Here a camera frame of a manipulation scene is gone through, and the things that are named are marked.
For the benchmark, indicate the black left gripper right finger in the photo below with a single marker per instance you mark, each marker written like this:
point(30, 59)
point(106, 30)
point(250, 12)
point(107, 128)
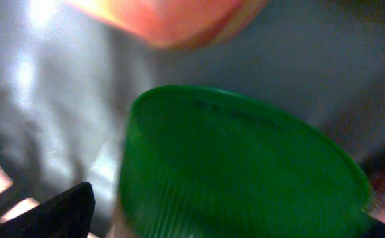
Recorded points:
point(376, 226)

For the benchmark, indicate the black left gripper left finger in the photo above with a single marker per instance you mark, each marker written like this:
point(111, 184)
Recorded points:
point(67, 215)

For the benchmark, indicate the orange small box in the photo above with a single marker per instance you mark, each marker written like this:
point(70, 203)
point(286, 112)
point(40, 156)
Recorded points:
point(175, 23)

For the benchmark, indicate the grey plastic mesh basket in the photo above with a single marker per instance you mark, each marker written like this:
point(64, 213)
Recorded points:
point(67, 81)

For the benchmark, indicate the green lid jar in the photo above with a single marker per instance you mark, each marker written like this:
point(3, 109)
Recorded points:
point(203, 162)

